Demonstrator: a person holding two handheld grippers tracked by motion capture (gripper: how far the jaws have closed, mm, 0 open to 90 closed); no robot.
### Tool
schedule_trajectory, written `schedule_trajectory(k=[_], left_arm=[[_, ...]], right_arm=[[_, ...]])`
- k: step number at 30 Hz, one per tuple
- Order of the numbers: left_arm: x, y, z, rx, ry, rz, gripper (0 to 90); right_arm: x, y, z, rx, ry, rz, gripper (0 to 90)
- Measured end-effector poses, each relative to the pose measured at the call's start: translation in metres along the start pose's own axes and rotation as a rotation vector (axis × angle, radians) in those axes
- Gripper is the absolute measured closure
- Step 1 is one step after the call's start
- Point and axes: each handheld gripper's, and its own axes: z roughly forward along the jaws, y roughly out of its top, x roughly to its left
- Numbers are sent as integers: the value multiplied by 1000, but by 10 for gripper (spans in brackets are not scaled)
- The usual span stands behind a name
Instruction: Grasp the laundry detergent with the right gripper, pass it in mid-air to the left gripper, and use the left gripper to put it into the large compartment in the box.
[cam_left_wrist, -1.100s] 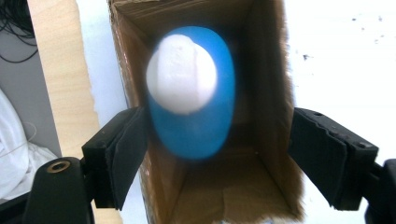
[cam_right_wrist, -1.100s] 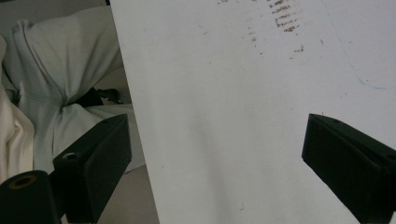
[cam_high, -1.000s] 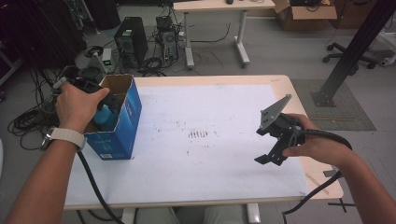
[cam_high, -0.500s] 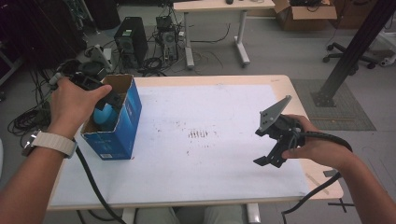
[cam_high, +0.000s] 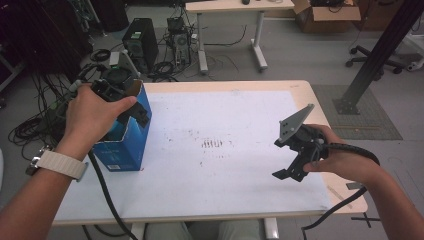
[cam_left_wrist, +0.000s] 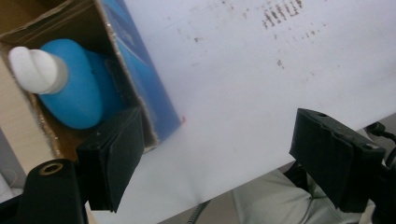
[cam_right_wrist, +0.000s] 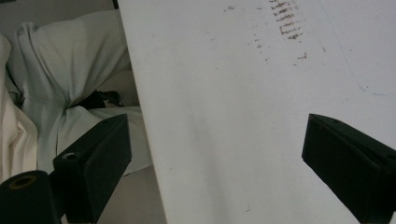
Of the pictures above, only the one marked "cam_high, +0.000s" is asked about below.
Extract person's left hand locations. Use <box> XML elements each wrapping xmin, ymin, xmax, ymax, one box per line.
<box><xmin>54</xmin><ymin>83</ymin><xmax>138</xmax><ymax>162</ymax></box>

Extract open grey computer case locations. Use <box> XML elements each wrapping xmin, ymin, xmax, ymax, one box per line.
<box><xmin>166</xmin><ymin>16</ymin><xmax>193</xmax><ymax>68</ymax></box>

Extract clear tape strip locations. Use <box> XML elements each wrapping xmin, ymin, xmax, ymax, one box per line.
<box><xmin>326</xmin><ymin>184</ymin><xmax>353</xmax><ymax>210</ymax></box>

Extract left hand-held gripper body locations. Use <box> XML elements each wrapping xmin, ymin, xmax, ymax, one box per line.
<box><xmin>91</xmin><ymin>49</ymin><xmax>143</xmax><ymax>103</ymax></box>

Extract grey floor mat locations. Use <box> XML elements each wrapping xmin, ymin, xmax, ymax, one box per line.
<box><xmin>311</xmin><ymin>84</ymin><xmax>404</xmax><ymax>141</ymax></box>

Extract white table leg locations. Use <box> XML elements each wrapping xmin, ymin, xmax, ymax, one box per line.
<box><xmin>129</xmin><ymin>222</ymin><xmax>146</xmax><ymax>240</ymax></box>
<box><xmin>263</xmin><ymin>217</ymin><xmax>280</xmax><ymax>240</ymax></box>

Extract black computer tower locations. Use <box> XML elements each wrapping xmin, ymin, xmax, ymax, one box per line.
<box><xmin>121</xmin><ymin>17</ymin><xmax>160</xmax><ymax>75</ymax></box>

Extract coiled black cable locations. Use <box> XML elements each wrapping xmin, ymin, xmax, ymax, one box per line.
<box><xmin>89</xmin><ymin>48</ymin><xmax>112</xmax><ymax>63</ymax></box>

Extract tangled black computer cables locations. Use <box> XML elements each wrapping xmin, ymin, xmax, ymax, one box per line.
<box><xmin>146</xmin><ymin>59</ymin><xmax>179</xmax><ymax>83</ymax></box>

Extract brown cardboard box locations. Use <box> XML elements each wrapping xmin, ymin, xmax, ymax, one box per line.
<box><xmin>292</xmin><ymin>0</ymin><xmax>362</xmax><ymax>34</ymax></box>

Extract small white power unit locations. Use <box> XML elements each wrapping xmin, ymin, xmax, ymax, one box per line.
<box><xmin>108</xmin><ymin>50</ymin><xmax>121</xmax><ymax>68</ymax></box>

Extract person's right hand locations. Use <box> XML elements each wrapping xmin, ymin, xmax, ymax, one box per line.
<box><xmin>303</xmin><ymin>124</ymin><xmax>380</xmax><ymax>186</ymax></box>

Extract black office chair base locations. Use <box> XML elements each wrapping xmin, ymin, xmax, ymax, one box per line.
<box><xmin>344</xmin><ymin>44</ymin><xmax>406</xmax><ymax>76</ymax></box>

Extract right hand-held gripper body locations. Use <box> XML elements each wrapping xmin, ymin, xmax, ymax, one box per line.
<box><xmin>274</xmin><ymin>104</ymin><xmax>329</xmax><ymax>164</ymax></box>

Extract black cable on floor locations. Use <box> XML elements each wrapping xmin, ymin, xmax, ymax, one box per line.
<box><xmin>203</xmin><ymin>24</ymin><xmax>248</xmax><ymax>47</ymax></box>

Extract bundle of black floor cables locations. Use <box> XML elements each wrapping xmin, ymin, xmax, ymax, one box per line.
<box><xmin>8</xmin><ymin>73</ymin><xmax>84</xmax><ymax>161</ymax></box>

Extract white table mat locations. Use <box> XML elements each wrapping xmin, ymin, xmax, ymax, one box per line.
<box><xmin>54</xmin><ymin>89</ymin><xmax>334</xmax><ymax>223</ymax></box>

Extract black metal stand post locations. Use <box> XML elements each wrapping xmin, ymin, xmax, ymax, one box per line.
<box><xmin>333</xmin><ymin>0</ymin><xmax>424</xmax><ymax>116</ymax></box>

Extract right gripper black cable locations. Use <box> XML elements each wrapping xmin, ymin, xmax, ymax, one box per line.
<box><xmin>301</xmin><ymin>142</ymin><xmax>381</xmax><ymax>240</ymax></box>

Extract blue cardboard box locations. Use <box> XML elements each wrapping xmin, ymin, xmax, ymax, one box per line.
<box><xmin>91</xmin><ymin>79</ymin><xmax>153</xmax><ymax>173</ymax></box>

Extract beige table with white legs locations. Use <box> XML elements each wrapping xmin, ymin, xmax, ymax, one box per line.
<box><xmin>184</xmin><ymin>0</ymin><xmax>296</xmax><ymax>75</ymax></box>

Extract wristwatch with beige band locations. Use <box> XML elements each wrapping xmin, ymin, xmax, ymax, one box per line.
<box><xmin>25</xmin><ymin>148</ymin><xmax>89</xmax><ymax>183</ymax></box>

